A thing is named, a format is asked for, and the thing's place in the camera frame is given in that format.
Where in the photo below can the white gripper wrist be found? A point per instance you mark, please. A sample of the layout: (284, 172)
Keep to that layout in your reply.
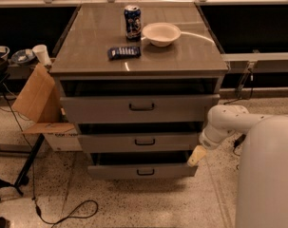
(208, 141)

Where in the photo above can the grey drawer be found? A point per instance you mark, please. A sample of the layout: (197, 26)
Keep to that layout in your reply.
(138, 109)
(141, 171)
(131, 143)

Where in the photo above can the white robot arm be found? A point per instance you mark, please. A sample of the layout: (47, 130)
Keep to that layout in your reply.
(262, 200)

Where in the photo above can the grey bottom drawer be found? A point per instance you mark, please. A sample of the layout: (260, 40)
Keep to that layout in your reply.
(141, 171)

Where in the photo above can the grey drawer cabinet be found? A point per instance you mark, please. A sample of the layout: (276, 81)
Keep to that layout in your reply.
(190, 66)

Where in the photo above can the grey top drawer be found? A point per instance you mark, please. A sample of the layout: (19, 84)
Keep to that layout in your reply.
(138, 109)

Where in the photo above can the blue snack packet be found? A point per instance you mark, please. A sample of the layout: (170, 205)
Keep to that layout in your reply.
(117, 53)

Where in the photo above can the white bowl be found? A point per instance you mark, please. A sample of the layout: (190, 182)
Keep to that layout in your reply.
(161, 34)

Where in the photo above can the blue soda can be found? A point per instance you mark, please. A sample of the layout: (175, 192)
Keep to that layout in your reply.
(133, 26)

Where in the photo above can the brown cardboard box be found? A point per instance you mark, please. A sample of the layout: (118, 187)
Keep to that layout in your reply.
(39, 101)

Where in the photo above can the black clamp on floor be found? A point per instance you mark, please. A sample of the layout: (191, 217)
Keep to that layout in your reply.
(1, 186)

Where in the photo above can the black stand leg left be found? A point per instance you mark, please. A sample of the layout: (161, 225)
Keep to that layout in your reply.
(23, 175)

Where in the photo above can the white paper cup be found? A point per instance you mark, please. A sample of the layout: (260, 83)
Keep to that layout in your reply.
(41, 52)

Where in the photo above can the blue bowl on shelf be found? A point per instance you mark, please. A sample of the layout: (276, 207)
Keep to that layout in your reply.
(23, 57)

